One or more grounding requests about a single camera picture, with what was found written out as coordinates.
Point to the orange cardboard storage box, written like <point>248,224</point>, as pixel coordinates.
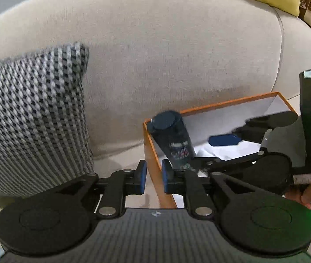
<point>155,156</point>

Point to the black white checked pillow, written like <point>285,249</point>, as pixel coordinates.
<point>29,109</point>

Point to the beige sofa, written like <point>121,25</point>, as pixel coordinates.
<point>171,46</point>

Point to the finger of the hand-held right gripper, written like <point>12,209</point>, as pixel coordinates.
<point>226,164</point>
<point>224,140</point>

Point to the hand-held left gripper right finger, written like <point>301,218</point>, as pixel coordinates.
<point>166,176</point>

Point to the dark blue bottle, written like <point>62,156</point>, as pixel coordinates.
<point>169,134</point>

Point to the person's right hand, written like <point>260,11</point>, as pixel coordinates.
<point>306,194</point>

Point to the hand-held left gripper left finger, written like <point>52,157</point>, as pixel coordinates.
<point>141,176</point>

